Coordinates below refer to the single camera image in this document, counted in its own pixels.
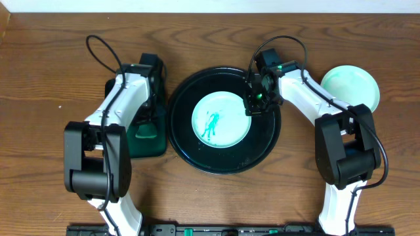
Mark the dark green rectangular tray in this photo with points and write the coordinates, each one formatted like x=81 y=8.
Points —
x=151 y=141

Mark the green sponge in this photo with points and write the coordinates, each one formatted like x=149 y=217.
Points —
x=146 y=131

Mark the mint plate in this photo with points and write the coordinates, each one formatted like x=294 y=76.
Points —
x=353 y=85
x=219 y=120

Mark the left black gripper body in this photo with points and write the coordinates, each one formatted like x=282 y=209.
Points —
x=148 y=119

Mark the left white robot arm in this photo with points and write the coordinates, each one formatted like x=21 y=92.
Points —
x=97 y=162

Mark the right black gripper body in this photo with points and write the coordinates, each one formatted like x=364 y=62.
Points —
x=259 y=103

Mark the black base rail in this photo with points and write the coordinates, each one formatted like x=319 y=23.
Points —
x=173 y=230

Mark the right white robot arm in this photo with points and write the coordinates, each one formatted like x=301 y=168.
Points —
x=347 y=149

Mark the round black tray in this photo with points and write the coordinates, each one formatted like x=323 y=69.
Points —
x=258 y=143

